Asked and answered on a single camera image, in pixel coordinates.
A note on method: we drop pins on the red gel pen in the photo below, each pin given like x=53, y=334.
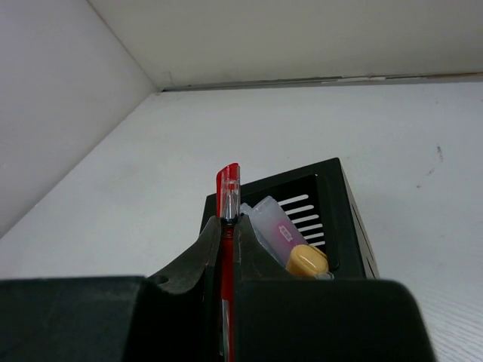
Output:
x=228, y=210

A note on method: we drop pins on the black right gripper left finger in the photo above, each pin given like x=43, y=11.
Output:
x=173, y=315

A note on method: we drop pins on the blue highlighter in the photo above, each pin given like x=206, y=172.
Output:
x=247, y=210

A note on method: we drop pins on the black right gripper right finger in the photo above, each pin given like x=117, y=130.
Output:
x=279, y=317

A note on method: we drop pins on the black desk organizer box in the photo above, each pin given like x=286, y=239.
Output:
x=319, y=202

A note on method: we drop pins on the orange highlighter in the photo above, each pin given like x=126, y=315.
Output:
x=307, y=261

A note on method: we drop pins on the purple pink highlighter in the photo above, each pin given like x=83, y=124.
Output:
x=275, y=231

